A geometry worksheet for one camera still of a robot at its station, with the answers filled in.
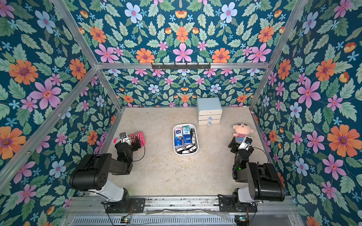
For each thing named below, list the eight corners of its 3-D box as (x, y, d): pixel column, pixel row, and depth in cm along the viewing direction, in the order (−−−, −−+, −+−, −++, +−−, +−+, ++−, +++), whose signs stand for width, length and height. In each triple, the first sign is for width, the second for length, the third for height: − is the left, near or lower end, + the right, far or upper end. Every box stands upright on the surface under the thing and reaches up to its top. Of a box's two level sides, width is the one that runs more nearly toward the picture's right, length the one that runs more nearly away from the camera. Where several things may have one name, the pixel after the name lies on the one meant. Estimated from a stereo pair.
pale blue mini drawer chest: (198, 126, 110) (198, 112, 97) (197, 104, 126) (197, 90, 113) (219, 126, 110) (222, 112, 97) (215, 104, 126) (218, 90, 113)
